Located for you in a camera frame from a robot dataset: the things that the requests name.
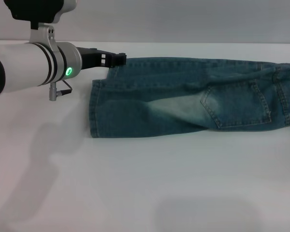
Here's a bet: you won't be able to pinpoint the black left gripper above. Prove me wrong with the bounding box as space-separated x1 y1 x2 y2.
76 46 127 71

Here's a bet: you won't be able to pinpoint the left arm cable with connector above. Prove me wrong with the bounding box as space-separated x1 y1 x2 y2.
48 80 73 102

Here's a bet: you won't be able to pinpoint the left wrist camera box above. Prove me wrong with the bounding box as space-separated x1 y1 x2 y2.
3 0 78 44

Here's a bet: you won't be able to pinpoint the blue denim shorts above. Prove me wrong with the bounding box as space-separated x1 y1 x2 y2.
89 57 290 139

